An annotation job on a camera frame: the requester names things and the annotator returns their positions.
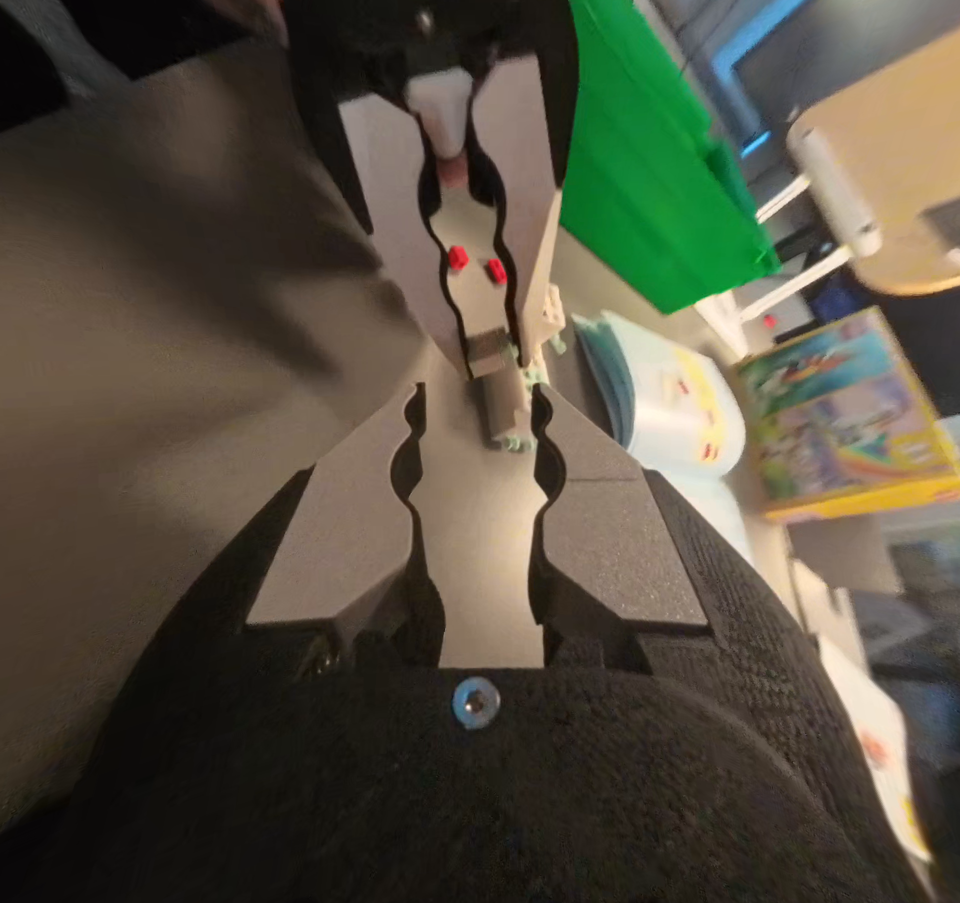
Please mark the white table leg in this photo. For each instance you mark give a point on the white table leg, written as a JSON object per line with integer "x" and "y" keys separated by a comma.
{"x": 832, "y": 190}

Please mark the light wooden round table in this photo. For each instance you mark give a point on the light wooden round table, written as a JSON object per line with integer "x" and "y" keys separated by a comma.
{"x": 900, "y": 168}

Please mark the printed paper sheet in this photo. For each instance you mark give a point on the printed paper sheet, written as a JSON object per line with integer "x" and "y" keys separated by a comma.
{"x": 877, "y": 753}

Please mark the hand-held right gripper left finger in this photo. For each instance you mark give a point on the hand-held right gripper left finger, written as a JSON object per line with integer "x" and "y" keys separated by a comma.
{"x": 337, "y": 558}

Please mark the person's left hand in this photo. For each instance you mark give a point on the person's left hand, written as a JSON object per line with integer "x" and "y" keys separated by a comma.
{"x": 452, "y": 169}

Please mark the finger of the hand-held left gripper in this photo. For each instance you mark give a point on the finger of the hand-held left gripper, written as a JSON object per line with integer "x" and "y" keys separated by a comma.
{"x": 529, "y": 190}
{"x": 397, "y": 228}

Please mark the green plastic bin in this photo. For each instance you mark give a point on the green plastic bin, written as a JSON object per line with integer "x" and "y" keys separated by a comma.
{"x": 637, "y": 168}

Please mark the small red lego brick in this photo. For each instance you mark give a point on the small red lego brick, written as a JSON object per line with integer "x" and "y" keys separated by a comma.
{"x": 496, "y": 271}
{"x": 458, "y": 258}

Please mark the white and mint lego model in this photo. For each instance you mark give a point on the white and mint lego model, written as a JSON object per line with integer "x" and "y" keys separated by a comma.
{"x": 506, "y": 400}

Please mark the lego instruction booklet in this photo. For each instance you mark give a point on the lego instruction booklet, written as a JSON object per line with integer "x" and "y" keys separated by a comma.
{"x": 660, "y": 400}

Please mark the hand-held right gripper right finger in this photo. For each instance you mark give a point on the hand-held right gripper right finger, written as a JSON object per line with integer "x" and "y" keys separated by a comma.
{"x": 615, "y": 558}

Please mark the colourful lego set box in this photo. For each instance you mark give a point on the colourful lego set box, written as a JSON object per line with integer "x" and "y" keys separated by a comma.
{"x": 825, "y": 408}

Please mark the person's black sweater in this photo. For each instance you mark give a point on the person's black sweater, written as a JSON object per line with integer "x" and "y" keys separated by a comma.
{"x": 165, "y": 48}

